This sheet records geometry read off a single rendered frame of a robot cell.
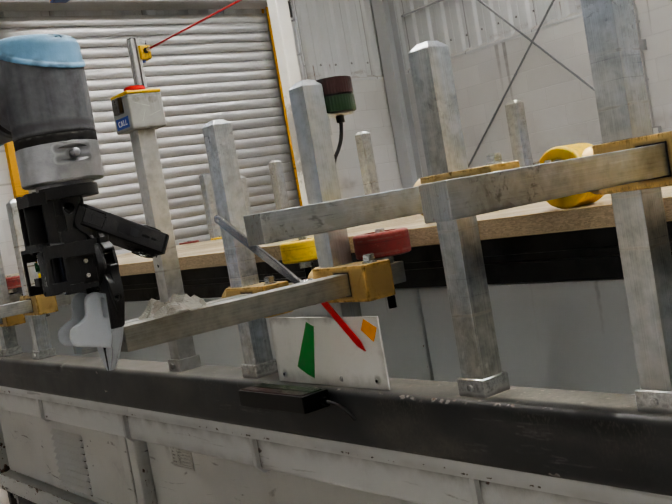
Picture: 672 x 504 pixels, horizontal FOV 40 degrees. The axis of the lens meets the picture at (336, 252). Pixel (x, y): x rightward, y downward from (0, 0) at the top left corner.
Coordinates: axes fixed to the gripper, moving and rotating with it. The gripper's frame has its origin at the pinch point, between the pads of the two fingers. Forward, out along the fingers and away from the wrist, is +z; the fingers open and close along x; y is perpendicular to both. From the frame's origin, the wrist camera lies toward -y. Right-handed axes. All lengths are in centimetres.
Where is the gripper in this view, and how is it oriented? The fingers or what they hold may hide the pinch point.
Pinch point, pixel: (115, 357)
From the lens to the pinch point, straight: 108.4
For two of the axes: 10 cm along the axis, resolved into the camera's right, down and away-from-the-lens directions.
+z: 1.7, 9.8, 0.5
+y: -7.8, 1.7, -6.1
